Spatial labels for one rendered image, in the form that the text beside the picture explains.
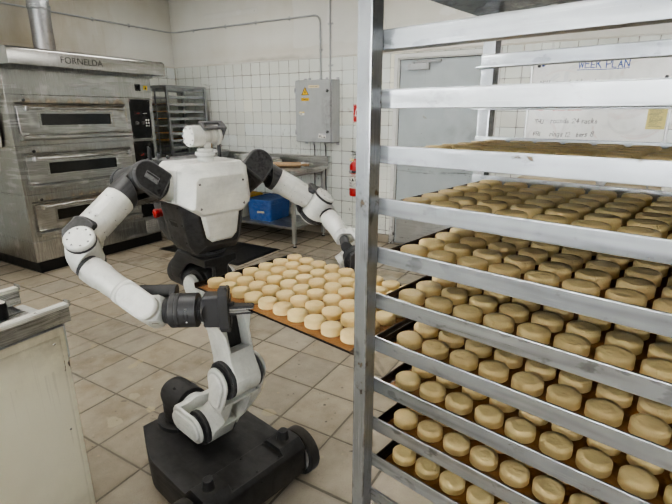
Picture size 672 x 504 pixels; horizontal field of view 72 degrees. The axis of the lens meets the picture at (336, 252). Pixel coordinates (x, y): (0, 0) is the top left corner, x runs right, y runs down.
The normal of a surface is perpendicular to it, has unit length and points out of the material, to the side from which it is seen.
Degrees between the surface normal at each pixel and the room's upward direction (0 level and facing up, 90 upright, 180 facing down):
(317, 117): 90
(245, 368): 65
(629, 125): 90
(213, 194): 91
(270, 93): 90
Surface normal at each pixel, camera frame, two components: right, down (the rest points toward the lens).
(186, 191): 0.05, 0.22
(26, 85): 0.86, 0.15
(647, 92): -0.66, 0.22
